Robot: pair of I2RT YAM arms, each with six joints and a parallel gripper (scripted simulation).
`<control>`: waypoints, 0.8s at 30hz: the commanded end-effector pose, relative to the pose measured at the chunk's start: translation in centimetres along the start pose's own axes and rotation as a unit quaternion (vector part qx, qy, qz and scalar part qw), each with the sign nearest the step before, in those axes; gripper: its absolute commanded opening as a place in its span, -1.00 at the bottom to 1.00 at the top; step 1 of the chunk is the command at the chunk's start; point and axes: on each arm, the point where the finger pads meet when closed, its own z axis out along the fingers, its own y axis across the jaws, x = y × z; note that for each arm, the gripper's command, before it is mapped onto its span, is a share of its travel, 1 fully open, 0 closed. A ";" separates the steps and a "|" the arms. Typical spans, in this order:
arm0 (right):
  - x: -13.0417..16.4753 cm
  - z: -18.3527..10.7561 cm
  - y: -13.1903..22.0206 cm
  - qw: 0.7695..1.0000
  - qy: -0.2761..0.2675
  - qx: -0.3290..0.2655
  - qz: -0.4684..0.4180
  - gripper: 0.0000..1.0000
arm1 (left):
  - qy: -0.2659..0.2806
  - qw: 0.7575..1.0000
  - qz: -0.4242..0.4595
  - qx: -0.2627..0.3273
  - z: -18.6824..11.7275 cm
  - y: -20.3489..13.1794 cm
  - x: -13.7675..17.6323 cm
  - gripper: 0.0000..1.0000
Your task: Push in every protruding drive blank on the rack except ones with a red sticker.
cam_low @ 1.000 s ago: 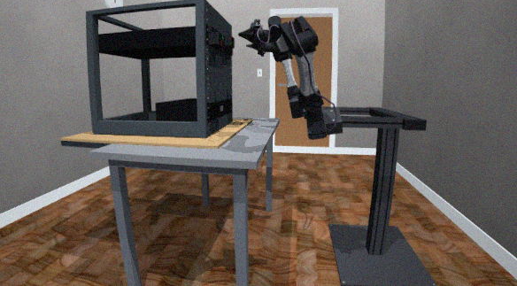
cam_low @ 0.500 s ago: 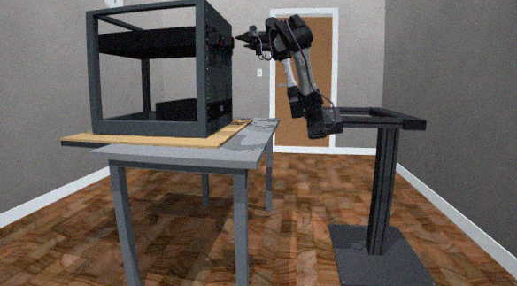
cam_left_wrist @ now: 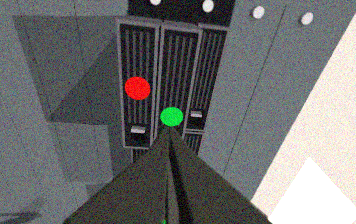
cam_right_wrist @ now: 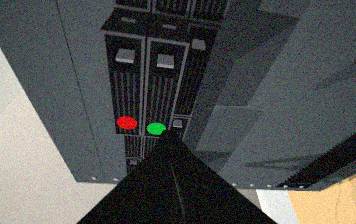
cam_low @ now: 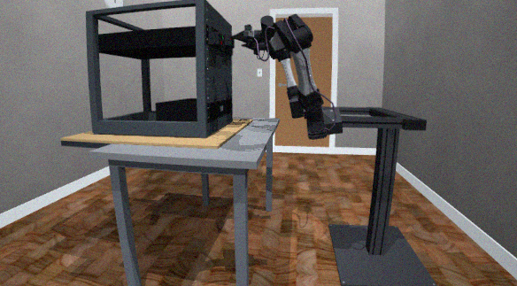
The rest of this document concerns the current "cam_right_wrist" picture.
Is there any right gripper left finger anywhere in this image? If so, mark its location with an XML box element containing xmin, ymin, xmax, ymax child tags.
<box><xmin>77</xmin><ymin>130</ymin><xmax>171</xmax><ymax>224</ymax></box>

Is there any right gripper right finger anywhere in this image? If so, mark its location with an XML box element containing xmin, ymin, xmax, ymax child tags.
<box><xmin>169</xmin><ymin>130</ymin><xmax>278</xmax><ymax>224</ymax></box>

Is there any dark grey metal rack frame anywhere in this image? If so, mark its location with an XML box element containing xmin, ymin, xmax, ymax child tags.
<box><xmin>0</xmin><ymin>0</ymin><xmax>356</xmax><ymax>192</ymax></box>

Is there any tan wooden board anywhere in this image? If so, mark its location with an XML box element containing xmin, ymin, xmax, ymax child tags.
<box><xmin>287</xmin><ymin>174</ymin><xmax>356</xmax><ymax>224</ymax></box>

